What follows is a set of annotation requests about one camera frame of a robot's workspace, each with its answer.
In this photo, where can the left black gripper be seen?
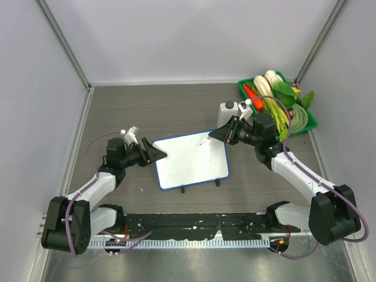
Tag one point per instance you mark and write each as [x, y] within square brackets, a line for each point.
[155, 154]

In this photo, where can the green celery toy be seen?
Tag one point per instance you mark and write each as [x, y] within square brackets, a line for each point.
[279, 116]

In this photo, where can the bok choy toy rear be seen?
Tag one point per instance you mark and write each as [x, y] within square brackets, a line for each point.
[277, 84]

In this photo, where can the blue framed whiteboard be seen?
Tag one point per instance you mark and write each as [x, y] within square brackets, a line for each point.
[188, 163]

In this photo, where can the white slotted cable duct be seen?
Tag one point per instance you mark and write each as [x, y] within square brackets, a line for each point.
[216, 243]

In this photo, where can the bok choy toy front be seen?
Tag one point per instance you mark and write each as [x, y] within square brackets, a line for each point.
[264, 89]

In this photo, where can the green plastic tray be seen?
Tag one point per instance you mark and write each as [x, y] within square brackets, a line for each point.
[289, 101]

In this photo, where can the bok choy toy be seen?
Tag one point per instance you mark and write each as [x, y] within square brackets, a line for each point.
[264, 89]
[277, 84]

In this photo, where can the orange toy carrot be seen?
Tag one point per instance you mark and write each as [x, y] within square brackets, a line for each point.
[257, 103]

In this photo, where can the whiteboard wire stand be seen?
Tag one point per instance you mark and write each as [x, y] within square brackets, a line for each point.
[216, 182]

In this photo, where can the white plastic bottle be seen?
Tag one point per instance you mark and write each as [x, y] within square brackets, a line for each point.
[226, 111]

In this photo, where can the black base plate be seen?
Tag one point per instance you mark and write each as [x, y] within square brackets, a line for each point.
[202, 226]

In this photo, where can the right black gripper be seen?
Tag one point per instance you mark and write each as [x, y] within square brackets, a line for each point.
[227, 133]

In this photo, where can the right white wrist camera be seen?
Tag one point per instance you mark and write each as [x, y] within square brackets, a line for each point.
[245, 109]

